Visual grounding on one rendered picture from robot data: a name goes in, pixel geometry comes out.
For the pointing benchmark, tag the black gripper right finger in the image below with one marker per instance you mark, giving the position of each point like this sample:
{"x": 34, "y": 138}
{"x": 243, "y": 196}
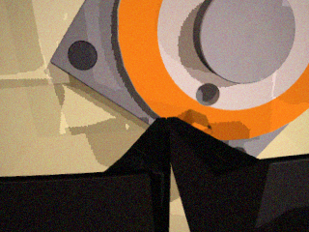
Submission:
{"x": 225, "y": 190}

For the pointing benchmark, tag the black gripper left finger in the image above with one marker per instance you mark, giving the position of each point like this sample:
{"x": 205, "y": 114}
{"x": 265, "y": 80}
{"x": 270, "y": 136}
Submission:
{"x": 133, "y": 195}

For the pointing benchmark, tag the orange round plate with pale centre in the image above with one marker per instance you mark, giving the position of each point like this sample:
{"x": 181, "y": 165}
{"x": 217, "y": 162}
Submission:
{"x": 156, "y": 42}

